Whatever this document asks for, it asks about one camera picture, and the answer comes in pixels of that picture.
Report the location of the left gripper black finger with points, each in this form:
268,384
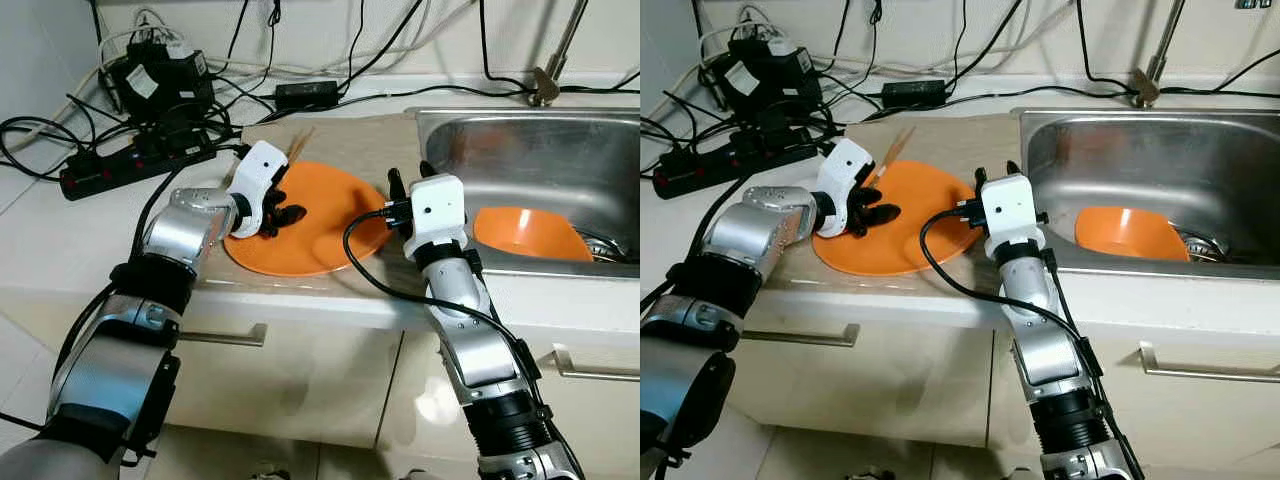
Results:
880,217
290,217

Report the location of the orange plastic plate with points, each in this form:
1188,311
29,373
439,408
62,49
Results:
320,240
920,250

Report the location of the orange plastic bowl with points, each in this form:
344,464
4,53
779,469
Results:
1130,235
530,235

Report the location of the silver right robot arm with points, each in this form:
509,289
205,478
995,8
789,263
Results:
1050,360
480,360

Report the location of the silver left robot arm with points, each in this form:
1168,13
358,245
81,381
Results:
760,230
175,235

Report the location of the cream kitchen cabinet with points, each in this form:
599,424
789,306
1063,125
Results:
320,380
920,380

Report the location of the beige woven placemat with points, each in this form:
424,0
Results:
350,140
950,140

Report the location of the stainless steel sink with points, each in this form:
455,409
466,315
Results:
1150,160
540,160

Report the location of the flat black power adapter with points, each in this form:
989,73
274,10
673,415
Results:
305,95
912,95

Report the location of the black power strip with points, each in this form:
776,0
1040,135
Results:
130,168
730,165

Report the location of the slim steel faucet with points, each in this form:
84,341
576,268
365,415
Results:
1148,90
545,90

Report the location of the black charger with white label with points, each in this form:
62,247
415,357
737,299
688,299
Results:
770,80
160,85

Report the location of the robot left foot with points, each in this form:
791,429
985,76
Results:
875,473
275,472

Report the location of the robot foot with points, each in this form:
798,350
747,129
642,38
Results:
875,473
275,472
418,475

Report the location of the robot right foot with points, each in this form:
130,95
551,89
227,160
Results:
418,475

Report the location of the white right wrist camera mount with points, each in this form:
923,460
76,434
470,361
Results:
440,205
1010,205

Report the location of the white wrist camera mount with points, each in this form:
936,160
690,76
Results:
440,205
255,175
845,175
1010,205

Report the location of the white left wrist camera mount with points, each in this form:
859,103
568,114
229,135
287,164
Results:
255,175
845,175

